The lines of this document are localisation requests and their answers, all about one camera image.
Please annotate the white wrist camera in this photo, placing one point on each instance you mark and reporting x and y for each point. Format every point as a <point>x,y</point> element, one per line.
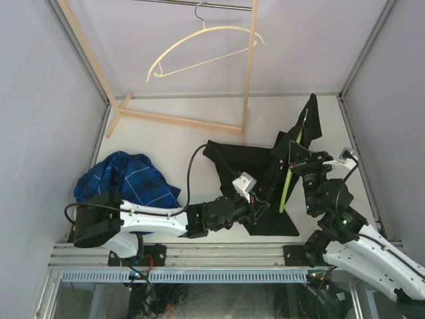
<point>244,185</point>
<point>347,159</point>

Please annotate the aluminium extrusion rail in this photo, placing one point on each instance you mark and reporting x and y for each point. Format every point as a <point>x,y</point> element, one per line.
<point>180,255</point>

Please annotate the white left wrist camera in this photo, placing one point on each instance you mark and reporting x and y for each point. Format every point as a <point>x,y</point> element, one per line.
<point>244,185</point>

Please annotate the wooden clothes rack frame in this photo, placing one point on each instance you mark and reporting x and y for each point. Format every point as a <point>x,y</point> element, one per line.
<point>121,110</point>

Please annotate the blue slotted cable duct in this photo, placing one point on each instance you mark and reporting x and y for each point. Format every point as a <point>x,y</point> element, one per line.
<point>187,276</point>

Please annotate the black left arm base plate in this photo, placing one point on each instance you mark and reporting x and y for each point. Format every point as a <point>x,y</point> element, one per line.
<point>149,255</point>

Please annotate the blue plaid shirt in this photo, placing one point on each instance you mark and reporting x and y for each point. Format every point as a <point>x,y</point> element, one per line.
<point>134,176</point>

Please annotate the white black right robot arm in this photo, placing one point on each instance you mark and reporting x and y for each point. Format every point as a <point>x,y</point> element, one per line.
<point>345,239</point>

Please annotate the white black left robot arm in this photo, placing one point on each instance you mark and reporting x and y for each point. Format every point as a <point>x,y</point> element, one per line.
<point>119,225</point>

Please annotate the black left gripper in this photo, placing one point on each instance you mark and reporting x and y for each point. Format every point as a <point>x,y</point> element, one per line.
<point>259,207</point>

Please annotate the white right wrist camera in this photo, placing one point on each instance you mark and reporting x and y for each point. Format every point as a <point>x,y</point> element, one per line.
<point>347,159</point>

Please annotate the beige plastic hanger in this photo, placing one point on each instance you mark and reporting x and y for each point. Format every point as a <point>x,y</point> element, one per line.
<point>209,44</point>

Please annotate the green plastic hanger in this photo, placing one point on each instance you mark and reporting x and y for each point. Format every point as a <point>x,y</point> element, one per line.
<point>289,172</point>

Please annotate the metal hanging rod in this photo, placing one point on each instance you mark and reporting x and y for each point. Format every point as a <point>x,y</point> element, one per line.
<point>219,4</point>

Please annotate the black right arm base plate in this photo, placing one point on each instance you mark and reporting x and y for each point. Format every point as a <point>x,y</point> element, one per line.
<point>295,255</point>

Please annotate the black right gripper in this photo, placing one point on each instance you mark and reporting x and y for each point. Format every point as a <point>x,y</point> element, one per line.
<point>299,155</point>

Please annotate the black button shirt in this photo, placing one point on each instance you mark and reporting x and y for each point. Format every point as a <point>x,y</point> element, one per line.
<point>269,166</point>

